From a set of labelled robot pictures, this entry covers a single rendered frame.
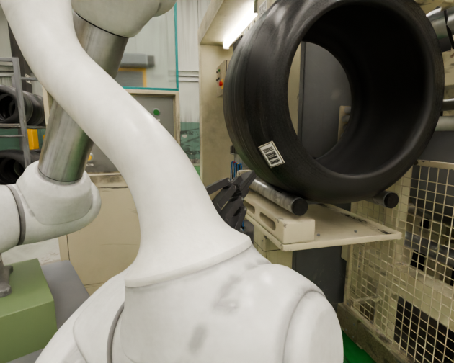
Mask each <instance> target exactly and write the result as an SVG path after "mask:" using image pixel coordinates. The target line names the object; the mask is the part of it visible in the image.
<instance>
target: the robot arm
mask: <svg viewBox="0 0 454 363"><path fill-rule="evenodd" d="M176 1H177V0H0V5H1V7H2V9H3V11H4V14H5V16H6V19H7V21H8V23H9V26H10V27H11V30H12V32H13V35H14V37H15V39H16V41H17V44H18V46H19V49H20V50H21V52H22V54H23V56H24V58H25V60H26V61H27V64H28V66H29V67H30V69H31V70H32V72H33V73H34V75H35V76H36V78H37V79H38V81H39V82H40V83H41V84H42V86H43V87H44V88H45V90H46V91H47V92H48V93H49V94H50V95H51V96H52V98H53V103H52V106H51V110H50V115H49V119H48V124H47V128H46V131H45V137H44V141H43V146H42V150H41V153H40V159H39V161H36V162H34V163H31V164H30V165H29V166H28V167H27V168H26V169H25V172H24V173H23V174H22V175H21V177H20V178H18V180H17V183H16V184H8V185H0V298H1V297H6V296H7V295H10V294H11V293H12V289H11V286H10V285H9V276H10V274H11V273H12V272H13V266H12V265H6V266H4V265H3V261H2V257H1V253H3V252H5V251H8V250H9V249H11V248H14V247H15V246H21V245H25V244H30V243H37V242H41V241H46V240H50V239H53V238H57V237H61V236H64V235H68V234H70V233H74V232H76V231H78V230H81V229H82V228H84V227H86V226H87V225H88V224H90V223H91V222H92V221H93V220H94V219H95V218H96V217H97V216H98V214H99V211H100V208H101V204H102V201H101V197H100V193H99V190H98V189H97V187H96V186H95V185H94V183H92V182H91V179H90V177H89V175H88V173H86V171H85V168H86V164H87V161H88V159H89V155H90V153H91V150H92V146H93V144H94V143H95V144H96V145H97V146H98V147H99V148H100V149H101V150H102V152H103V153H104V154H105V155H106V156H107V157H108V158H109V159H110V160H111V162H113V164H114V165H115V166H116V168H117V169H118V171H119V172H120V173H121V175H122V176H123V178H124V180H125V182H126V184H127V186H128V188H129V190H130V193H131V194H132V196H133V200H134V203H135V206H136V210H137V213H138V219H139V223H140V229H141V242H140V248H139V251H138V255H137V257H136V259H135V260H134V261H133V263H132V264H131V265H130V266H129V267H128V268H127V269H126V270H124V271H123V272H121V273H119V274H118V275H116V276H114V277H112V278H111V279H109V280H108V281H107V282H105V283H104V284H103V285H102V286H101V287H100V288H99V289H98V290H97V291H96V292H94V293H93V294H92V295H91V296H90V297H89V298H88V299H87V300H86V301H85V302H84V303H83V304H82V305H81V306H80V307H79V308H78V309H77V310H76V311H75V312H74V313H73V315H72V316H71V317H70V318H69V319H68V320H67V321H66V322H65V323H64V324H63V325H62V326H61V327H60V328H59V330H58V331H57V332H56V333H55V335H54V336H53V338H52V339H51V340H50V341H49V343H48V344H47V346H46V347H45V348H44V349H43V351H42V353H41V354H40V356H39V357H38V358H37V360H36V362H35V363H343V340H342V331H341V328H340V324H339V321H338V318H337V314H336V313H335V310H334V309H333V307H332V306H331V304H330V303H329V302H328V300H327V298H326V297H325V295H324V293H323V292H322V291H321V289H320V288H319V287H317V286H316V285H315V284H314V283H313V282H311V281H310V280H309V279H307V278H305V277H304V276H302V275H301V274H299V273H297V272H296V271H294V270H292V269H291V268H289V267H287V266H283V265H280V264H272V263H271V262H270V261H269V260H267V259H266V258H264V257H263V256H262V255H261V254H260V253H259V252H258V251H257V250H256V249H255V247H254V246H253V244H252V242H251V239H250V237H249V236H247V235H245V234H243V233H240V232H239V231H240V228H241V225H242V223H243V221H244V217H245V215H246V211H247V208H246V206H244V204H243V201H244V198H245V196H247V194H248V193H249V189H248V188H249V186H250V185H251V183H252V182H253V181H254V180H255V178H256V177H257V175H256V174H255V172H254V170H252V171H248V172H245V173H242V174H241V176H237V177H234V178H233V179H232V180H230V178H228V177H227V178H225V179H221V180H218V181H215V182H213V183H212V184H210V185H208V186H206V187H204V185H203V183H202V181H201V179H200V177H199V175H198V173H197V172H196V170H195V168H194V166H193V165H192V163H191V161H190V160H189V159H188V157H187V155H186V153H185V152H184V151H183V150H182V148H181V147H180V145H179V144H178V142H177V141H176V140H175V139H174V138H173V137H172V136H171V135H170V134H169V132H168V131H167V130H166V129H165V128H164V127H163V126H162V125H161V124H160V123H159V122H158V121H157V120H156V119H155V118H154V117H153V116H152V115H151V114H150V113H149V112H148V111H147V110H146V109H145V108H144V107H143V106H141V105H140V104H139V103H138V102H137V101H136V100H135V99H134V98H133V97H132V96H131V95H129V93H127V92H126V90H124V88H122V87H121V85H119V84H118V83H117V82H116V81H115V78H116V75H117V72H118V69H119V67H120V63H121V60H122V58H123V54H124V52H125V48H126V45H127V43H128V39H129V37H130V38H132V37H135V36H136V35H137V34H138V33H139V32H140V31H141V30H142V28H143V27H144V26H145V25H146V24H147V23H148V22H149V20H150V19H151V18H152V17H159V16H161V15H162V14H165V13H167V12H168V11H169V10H170V9H171V8H172V7H173V6H174V5H175V3H176ZM71 7H72V9H73V10H74V12H73V16H72V9H71ZM221 188H222V190H221V191H220V192H219V193H218V194H217V195H216V196H215V198H214V199H213V200H212V201H211V199H210V197H209V195H210V194H212V193H214V192H216V191H218V190H219V189H221ZM232 197H233V198H232ZM226 203H227V204H226ZM225 204H226V205H225ZM224 205H225V206H224ZM223 206H224V208H223V209H221V208H222V207H223Z"/></svg>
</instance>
